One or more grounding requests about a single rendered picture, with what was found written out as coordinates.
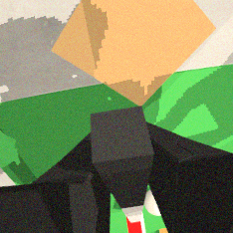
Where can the green flat mat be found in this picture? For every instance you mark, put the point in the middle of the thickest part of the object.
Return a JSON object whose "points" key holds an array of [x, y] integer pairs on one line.
{"points": [[196, 104]]}

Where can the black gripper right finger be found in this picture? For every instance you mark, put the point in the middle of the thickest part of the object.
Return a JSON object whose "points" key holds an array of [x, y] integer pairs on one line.
{"points": [[191, 182]]}

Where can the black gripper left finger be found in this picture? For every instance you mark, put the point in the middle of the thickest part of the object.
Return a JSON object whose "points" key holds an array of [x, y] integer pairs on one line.
{"points": [[70, 197]]}

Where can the orange block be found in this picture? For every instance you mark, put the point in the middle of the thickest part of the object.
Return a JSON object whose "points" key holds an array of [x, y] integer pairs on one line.
{"points": [[163, 230]]}

